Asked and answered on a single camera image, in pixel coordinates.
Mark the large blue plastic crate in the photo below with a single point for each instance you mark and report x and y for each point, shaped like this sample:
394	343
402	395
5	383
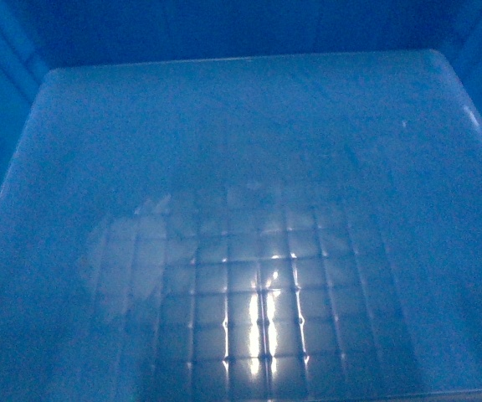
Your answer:
240	200

